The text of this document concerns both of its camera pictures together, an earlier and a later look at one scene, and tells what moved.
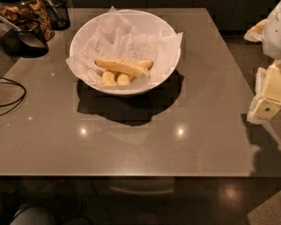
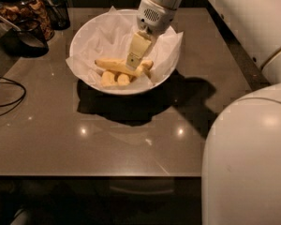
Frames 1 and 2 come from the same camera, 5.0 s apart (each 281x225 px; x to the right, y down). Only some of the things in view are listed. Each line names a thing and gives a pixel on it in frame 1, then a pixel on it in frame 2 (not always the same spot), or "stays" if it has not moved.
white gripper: (278, 32) to (154, 19)
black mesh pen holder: (56, 7) stays
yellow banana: (108, 79) stays
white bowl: (124, 52) stays
